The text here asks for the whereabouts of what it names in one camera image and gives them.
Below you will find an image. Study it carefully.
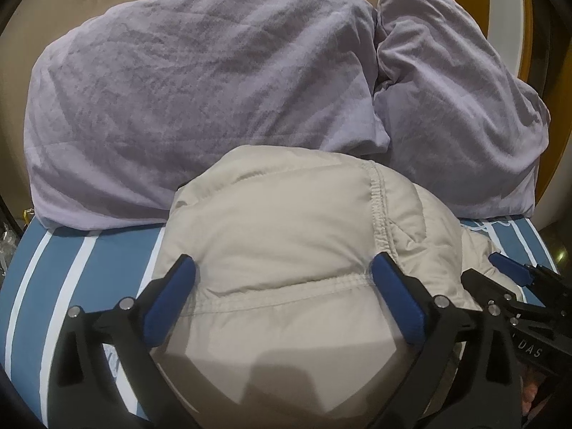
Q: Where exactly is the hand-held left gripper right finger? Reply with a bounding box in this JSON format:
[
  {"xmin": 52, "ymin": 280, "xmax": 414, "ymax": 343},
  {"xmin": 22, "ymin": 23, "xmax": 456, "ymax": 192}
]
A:
[{"xmin": 357, "ymin": 251, "xmax": 524, "ymax": 429}]

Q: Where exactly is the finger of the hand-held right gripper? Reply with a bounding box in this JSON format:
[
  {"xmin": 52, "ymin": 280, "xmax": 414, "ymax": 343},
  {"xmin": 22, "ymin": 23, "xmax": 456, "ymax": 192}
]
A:
[
  {"xmin": 488, "ymin": 252, "xmax": 543, "ymax": 287},
  {"xmin": 460, "ymin": 269, "xmax": 523, "ymax": 312}
]

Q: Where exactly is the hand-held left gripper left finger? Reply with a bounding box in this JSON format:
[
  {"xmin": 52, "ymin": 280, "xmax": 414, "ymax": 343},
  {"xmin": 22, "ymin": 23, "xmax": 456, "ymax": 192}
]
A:
[{"xmin": 47, "ymin": 254, "xmax": 211, "ymax": 429}]

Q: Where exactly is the beige padded jacket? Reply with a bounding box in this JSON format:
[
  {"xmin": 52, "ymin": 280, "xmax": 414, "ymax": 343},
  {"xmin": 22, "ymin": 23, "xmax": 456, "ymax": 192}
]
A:
[{"xmin": 149, "ymin": 144, "xmax": 521, "ymax": 416}]

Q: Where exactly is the person's right hand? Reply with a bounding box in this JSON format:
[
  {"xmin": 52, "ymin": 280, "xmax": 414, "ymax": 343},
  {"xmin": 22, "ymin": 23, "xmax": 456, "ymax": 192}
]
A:
[{"xmin": 522, "ymin": 365, "xmax": 545, "ymax": 417}]

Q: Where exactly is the blue white striped bed sheet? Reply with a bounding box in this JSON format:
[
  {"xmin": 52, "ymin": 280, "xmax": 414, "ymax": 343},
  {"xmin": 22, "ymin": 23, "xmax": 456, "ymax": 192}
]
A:
[{"xmin": 0, "ymin": 217, "xmax": 559, "ymax": 429}]

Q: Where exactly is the clutter of small items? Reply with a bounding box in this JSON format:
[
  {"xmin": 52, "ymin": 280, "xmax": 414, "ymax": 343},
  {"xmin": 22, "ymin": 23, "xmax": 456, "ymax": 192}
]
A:
[{"xmin": 0, "ymin": 208, "xmax": 35, "ymax": 278}]

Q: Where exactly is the small purple pillow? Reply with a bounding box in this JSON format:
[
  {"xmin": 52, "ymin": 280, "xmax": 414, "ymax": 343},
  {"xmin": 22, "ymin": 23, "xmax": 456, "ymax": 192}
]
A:
[{"xmin": 373, "ymin": 0, "xmax": 550, "ymax": 220}]

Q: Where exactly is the large purple pillow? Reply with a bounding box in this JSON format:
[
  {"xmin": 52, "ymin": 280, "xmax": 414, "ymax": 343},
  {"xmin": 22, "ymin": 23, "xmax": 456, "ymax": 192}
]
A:
[{"xmin": 22, "ymin": 0, "xmax": 391, "ymax": 228}]

